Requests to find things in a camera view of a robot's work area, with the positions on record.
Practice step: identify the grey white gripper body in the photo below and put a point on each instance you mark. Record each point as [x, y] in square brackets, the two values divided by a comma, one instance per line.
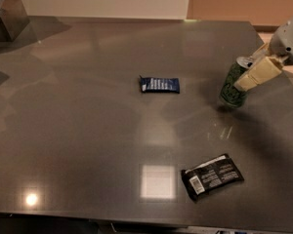
[287, 40]

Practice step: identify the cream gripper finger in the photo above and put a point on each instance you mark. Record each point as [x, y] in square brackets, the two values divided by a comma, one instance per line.
[260, 72]
[262, 56]

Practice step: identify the green soda can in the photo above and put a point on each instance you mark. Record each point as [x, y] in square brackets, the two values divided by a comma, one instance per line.
[229, 94]

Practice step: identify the black rxbar chocolate wrapper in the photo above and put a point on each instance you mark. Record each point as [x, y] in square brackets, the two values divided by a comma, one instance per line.
[210, 175]

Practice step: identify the blue snack bar wrapper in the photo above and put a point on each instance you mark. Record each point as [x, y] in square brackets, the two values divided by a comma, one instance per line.
[159, 85]

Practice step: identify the dark box stand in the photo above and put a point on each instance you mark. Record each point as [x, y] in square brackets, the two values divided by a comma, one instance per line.
[13, 20]

